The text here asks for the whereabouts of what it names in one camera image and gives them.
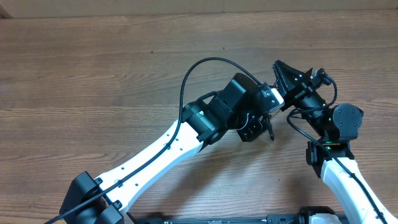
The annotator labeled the black camera cable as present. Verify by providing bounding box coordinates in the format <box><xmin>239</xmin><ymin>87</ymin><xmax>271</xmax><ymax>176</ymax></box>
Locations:
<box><xmin>285</xmin><ymin>70</ymin><xmax>389</xmax><ymax>224</ymax></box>
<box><xmin>43</xmin><ymin>57</ymin><xmax>264</xmax><ymax>224</ymax></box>

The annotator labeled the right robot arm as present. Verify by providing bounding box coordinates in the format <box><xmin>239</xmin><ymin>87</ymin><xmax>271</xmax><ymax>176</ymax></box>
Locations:
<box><xmin>272</xmin><ymin>60</ymin><xmax>397</xmax><ymax>223</ymax></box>

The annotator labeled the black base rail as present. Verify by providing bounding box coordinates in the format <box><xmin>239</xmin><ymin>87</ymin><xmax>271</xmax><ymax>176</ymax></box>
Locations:
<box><xmin>124</xmin><ymin>205</ymin><xmax>349</xmax><ymax>224</ymax></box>

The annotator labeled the black left camera cable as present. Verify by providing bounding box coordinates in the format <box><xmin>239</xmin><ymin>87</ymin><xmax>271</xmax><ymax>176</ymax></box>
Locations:
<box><xmin>43</xmin><ymin>57</ymin><xmax>264</xmax><ymax>224</ymax></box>

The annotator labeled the black USB cable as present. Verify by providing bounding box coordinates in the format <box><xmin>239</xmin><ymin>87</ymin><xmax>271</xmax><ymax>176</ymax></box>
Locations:
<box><xmin>262</xmin><ymin>79</ymin><xmax>280</xmax><ymax>142</ymax></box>

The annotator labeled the black right camera cable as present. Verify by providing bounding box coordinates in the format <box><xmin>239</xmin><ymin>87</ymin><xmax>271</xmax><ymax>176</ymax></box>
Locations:
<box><xmin>285</xmin><ymin>70</ymin><xmax>389</xmax><ymax>224</ymax></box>

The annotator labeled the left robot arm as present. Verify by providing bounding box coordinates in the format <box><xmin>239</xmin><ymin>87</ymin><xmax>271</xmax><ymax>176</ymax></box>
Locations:
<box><xmin>60</xmin><ymin>73</ymin><xmax>284</xmax><ymax>223</ymax></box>

